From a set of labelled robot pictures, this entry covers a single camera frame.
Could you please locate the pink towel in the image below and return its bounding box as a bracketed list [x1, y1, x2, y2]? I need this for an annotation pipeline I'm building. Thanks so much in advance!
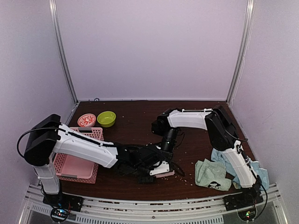
[155, 171, 175, 178]

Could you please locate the green towel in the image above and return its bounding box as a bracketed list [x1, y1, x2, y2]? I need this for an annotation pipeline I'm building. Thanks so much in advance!
[195, 159, 232, 191]

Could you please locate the pink plastic basket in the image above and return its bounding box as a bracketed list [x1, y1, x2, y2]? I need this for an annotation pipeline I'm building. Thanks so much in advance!
[53, 127, 104, 184]

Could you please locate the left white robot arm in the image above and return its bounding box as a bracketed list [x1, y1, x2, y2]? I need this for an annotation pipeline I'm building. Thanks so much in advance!
[20, 114, 170, 207]

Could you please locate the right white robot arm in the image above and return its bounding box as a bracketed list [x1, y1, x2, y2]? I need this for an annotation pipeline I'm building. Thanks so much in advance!
[151, 106, 262, 206]

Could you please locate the blue towel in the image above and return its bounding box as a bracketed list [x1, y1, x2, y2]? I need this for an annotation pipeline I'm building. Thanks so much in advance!
[211, 149, 270, 190]

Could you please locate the green bowl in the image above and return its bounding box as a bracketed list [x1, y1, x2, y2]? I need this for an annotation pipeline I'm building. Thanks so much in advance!
[97, 111, 116, 127]

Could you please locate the red patterned bowl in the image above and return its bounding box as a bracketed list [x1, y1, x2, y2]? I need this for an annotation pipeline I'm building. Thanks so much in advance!
[77, 113, 96, 127]

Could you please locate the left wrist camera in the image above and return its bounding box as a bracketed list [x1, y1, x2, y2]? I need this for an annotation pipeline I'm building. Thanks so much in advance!
[137, 161, 171, 184]

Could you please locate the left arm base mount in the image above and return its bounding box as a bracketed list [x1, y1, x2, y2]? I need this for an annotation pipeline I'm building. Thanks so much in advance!
[43, 194, 83, 223]

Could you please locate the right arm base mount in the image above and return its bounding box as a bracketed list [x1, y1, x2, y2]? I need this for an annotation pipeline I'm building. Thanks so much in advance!
[223, 193, 263, 222]

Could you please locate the right aluminium frame post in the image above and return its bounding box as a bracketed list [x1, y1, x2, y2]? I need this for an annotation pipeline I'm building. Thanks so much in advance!
[226, 0, 255, 105]

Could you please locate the aluminium frame post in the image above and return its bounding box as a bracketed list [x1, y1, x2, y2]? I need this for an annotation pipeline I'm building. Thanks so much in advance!
[49, 0, 78, 104]
[226, 0, 255, 105]

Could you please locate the aluminium front rail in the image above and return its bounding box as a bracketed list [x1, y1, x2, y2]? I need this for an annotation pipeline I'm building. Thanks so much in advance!
[16, 184, 291, 224]

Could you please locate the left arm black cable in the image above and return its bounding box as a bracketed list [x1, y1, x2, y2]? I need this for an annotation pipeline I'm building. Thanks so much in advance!
[16, 126, 64, 159]

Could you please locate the left aluminium frame post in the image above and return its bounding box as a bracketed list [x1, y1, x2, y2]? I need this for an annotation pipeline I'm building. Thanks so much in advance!
[49, 0, 78, 104]

